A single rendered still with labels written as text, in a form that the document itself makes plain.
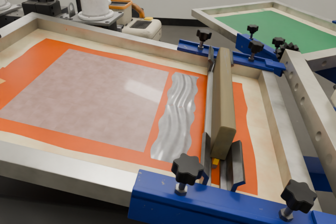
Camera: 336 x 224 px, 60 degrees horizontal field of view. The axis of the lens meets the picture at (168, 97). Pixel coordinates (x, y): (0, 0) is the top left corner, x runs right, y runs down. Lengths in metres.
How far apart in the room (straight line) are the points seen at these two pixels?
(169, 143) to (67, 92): 0.27
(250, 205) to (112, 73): 0.49
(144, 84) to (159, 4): 3.86
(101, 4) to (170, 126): 0.58
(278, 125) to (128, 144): 0.34
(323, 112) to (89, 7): 0.78
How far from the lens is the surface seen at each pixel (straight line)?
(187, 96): 0.74
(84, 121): 0.62
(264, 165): 0.63
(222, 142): 0.53
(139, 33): 1.64
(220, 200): 0.47
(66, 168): 0.49
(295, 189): 0.46
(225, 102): 0.57
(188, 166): 0.42
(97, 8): 1.07
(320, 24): 1.76
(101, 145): 0.57
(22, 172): 0.52
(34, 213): 0.73
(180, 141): 0.60
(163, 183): 0.46
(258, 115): 0.77
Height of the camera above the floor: 1.45
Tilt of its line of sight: 32 degrees down
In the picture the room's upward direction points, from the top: straight up
